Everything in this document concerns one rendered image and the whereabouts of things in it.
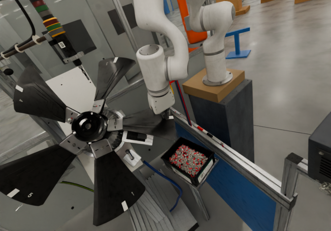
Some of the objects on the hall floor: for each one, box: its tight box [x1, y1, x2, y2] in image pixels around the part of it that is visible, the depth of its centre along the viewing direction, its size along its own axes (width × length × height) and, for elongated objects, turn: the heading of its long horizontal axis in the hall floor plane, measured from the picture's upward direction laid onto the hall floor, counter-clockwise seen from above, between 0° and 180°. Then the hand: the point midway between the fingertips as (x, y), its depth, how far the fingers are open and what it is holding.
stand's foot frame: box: [128, 169, 199, 231], centre depth 143 cm, size 62×46×8 cm
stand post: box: [132, 171, 166, 224], centre depth 113 cm, size 4×9×91 cm, turn 145°
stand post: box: [133, 169, 154, 197], centre depth 125 cm, size 4×9×115 cm, turn 145°
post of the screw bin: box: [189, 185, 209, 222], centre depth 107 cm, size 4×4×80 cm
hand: (165, 114), depth 71 cm, fingers closed
